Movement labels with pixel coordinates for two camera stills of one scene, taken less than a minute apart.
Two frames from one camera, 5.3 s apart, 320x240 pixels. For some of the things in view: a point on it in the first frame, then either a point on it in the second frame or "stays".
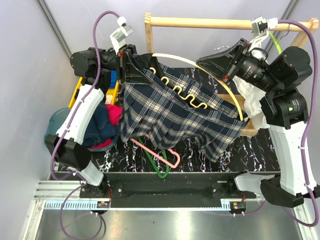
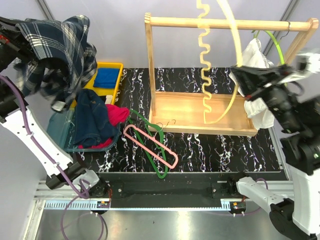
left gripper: [126, 66] -> [12, 35]
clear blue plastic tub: [56, 120] stays
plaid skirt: [176, 112] -> [62, 61]
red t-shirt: [114, 113] stays
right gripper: [222, 64] -> [262, 75]
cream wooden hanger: [207, 72] -> [204, 31]
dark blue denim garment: [98, 129] stays
